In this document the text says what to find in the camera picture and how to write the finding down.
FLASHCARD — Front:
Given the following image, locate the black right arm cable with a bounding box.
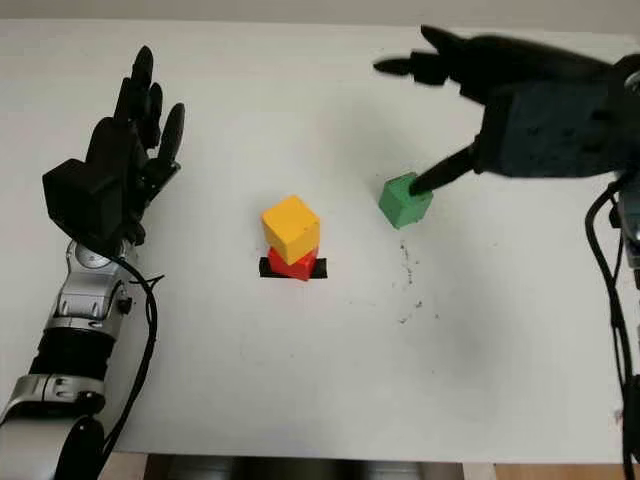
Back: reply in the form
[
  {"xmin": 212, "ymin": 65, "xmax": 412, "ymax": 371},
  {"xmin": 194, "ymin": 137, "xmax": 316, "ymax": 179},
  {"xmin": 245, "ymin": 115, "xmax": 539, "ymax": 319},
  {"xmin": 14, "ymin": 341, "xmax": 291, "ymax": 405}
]
[{"xmin": 583, "ymin": 180, "xmax": 640, "ymax": 480}]

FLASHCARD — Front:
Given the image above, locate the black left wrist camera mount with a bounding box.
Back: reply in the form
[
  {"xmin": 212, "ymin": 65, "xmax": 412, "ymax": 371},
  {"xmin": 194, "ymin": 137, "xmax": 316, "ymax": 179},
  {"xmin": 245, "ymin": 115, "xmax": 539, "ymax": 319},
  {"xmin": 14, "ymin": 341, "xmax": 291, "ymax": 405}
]
[{"xmin": 41, "ymin": 158, "xmax": 127, "ymax": 247}]

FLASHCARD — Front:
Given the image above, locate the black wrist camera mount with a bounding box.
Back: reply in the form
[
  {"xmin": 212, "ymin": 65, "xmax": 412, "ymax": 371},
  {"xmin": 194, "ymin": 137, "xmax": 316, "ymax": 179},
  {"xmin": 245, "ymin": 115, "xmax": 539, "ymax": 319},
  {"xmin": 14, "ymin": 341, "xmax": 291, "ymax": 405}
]
[
  {"xmin": 41, "ymin": 158, "xmax": 127, "ymax": 247},
  {"xmin": 474, "ymin": 79, "xmax": 634, "ymax": 179}
]

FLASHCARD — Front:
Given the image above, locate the green wooden block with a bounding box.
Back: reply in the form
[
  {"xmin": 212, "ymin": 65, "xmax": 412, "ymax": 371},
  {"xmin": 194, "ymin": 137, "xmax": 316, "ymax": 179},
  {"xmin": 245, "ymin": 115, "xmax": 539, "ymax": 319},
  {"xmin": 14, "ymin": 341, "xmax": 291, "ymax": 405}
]
[{"xmin": 377, "ymin": 171, "xmax": 434, "ymax": 232}]

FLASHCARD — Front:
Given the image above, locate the black tape mark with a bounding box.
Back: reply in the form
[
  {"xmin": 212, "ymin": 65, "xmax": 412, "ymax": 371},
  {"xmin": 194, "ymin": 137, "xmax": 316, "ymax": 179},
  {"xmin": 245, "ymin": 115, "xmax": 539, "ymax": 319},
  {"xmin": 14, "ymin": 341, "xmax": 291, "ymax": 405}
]
[{"xmin": 258, "ymin": 256, "xmax": 329, "ymax": 281}]

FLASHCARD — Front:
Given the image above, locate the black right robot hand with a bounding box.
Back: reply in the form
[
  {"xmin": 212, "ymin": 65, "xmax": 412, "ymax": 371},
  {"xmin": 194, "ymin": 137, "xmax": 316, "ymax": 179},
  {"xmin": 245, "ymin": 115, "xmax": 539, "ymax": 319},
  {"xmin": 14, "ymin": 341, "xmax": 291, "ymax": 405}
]
[{"xmin": 372, "ymin": 24, "xmax": 639, "ymax": 197}]

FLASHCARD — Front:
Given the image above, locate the dark robot lower body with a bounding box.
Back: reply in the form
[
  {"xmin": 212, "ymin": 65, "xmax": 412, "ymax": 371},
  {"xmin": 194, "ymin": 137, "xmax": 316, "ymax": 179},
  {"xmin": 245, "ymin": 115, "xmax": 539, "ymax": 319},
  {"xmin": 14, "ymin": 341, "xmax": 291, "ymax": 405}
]
[{"xmin": 144, "ymin": 453, "xmax": 466, "ymax": 480}]

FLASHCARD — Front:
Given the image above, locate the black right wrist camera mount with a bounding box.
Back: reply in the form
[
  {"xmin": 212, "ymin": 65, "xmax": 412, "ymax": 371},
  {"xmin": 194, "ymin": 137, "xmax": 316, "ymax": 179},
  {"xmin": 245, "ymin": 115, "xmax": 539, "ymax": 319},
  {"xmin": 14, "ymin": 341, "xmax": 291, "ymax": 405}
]
[{"xmin": 474, "ymin": 79, "xmax": 634, "ymax": 179}]

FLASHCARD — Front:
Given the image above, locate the red wooden block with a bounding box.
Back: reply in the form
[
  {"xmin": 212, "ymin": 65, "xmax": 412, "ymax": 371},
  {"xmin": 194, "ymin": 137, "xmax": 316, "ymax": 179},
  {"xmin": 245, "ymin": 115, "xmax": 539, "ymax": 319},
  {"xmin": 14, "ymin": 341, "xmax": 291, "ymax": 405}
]
[{"xmin": 267, "ymin": 245, "xmax": 319, "ymax": 283}]

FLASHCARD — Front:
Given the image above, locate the yellow wooden block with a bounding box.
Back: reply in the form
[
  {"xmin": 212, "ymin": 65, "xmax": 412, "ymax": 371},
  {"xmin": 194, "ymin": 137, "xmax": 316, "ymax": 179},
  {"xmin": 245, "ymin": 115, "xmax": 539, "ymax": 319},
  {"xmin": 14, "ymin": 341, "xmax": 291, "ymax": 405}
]
[{"xmin": 260, "ymin": 194, "xmax": 322, "ymax": 267}]

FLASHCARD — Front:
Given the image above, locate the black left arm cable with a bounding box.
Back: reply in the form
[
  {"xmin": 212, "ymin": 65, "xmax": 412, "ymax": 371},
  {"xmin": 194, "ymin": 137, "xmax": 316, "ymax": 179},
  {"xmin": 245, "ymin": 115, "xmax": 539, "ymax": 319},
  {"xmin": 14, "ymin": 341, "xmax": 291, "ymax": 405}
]
[{"xmin": 97, "ymin": 253, "xmax": 167, "ymax": 469}]

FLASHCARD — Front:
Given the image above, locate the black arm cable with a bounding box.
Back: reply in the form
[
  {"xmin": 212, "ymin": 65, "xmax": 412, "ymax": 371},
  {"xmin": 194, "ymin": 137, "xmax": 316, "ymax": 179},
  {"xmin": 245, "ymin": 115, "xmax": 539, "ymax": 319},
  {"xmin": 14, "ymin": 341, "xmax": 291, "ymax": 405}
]
[
  {"xmin": 583, "ymin": 180, "xmax": 640, "ymax": 480},
  {"xmin": 97, "ymin": 253, "xmax": 167, "ymax": 469}
]

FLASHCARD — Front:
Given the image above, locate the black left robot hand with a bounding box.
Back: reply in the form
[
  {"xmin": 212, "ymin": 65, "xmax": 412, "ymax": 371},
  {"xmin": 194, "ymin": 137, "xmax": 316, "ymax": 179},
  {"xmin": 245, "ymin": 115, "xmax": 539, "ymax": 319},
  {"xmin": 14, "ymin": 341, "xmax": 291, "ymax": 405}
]
[{"xmin": 85, "ymin": 44, "xmax": 187, "ymax": 247}]

